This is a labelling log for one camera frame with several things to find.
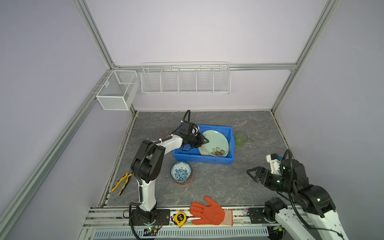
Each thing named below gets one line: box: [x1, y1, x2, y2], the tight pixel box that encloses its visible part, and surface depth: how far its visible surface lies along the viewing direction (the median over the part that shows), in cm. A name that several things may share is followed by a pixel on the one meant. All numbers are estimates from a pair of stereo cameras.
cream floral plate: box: [199, 145, 214, 157], surface depth 95 cm
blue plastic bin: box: [173, 125, 235, 165], surface depth 95 cm
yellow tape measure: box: [173, 212, 187, 228], surface depth 74 cm
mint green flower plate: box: [201, 129, 229, 158], surface depth 97 cm
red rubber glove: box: [190, 196, 233, 226], surface depth 76 cm
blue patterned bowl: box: [170, 161, 193, 185], surface depth 82 cm
